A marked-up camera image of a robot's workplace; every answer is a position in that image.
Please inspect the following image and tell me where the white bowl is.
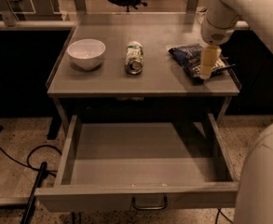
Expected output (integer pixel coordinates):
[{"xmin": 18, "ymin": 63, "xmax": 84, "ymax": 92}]
[{"xmin": 67, "ymin": 39, "xmax": 105, "ymax": 70}]

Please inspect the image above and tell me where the grey open top drawer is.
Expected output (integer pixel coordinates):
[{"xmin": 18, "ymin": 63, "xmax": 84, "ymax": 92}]
[{"xmin": 35, "ymin": 114, "xmax": 239, "ymax": 212}]

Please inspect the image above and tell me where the green soda can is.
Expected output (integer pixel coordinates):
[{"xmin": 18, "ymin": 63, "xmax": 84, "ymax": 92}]
[{"xmin": 125, "ymin": 41, "xmax": 143, "ymax": 75}]

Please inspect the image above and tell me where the black floor cable right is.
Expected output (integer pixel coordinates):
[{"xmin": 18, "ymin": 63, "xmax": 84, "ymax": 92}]
[{"xmin": 214, "ymin": 207, "xmax": 235, "ymax": 224}]

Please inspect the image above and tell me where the white horizontal rail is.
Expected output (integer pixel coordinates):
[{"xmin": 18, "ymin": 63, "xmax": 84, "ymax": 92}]
[{"xmin": 0, "ymin": 20, "xmax": 251, "ymax": 32}]

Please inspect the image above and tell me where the grey cabinet table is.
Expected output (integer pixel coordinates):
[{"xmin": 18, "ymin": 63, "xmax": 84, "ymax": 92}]
[{"xmin": 46, "ymin": 12, "xmax": 242, "ymax": 135}]

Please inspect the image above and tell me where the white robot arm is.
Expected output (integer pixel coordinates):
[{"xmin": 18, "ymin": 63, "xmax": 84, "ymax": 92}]
[{"xmin": 201, "ymin": 0, "xmax": 273, "ymax": 224}]

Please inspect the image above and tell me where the black pole on floor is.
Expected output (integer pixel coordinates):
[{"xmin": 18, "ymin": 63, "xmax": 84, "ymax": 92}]
[{"xmin": 20, "ymin": 161, "xmax": 48, "ymax": 224}]

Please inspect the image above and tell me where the black floor cable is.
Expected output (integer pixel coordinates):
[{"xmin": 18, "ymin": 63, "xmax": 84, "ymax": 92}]
[
  {"xmin": 0, "ymin": 133, "xmax": 63, "ymax": 177},
  {"xmin": 214, "ymin": 207, "xmax": 235, "ymax": 224}
]

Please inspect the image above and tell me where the black floor cable left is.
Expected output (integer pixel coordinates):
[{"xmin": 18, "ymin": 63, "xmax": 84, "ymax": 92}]
[{"xmin": 0, "ymin": 133, "xmax": 63, "ymax": 177}]

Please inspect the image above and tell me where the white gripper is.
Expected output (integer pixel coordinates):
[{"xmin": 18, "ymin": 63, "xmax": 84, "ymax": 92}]
[{"xmin": 199, "ymin": 17, "xmax": 236, "ymax": 79}]

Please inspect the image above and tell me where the blue chip bag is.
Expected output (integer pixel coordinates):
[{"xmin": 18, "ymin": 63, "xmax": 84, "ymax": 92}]
[{"xmin": 168, "ymin": 44, "xmax": 233, "ymax": 82}]

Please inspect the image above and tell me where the black drawer handle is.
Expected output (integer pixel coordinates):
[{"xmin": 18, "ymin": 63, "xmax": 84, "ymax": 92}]
[{"xmin": 131, "ymin": 196, "xmax": 168, "ymax": 211}]

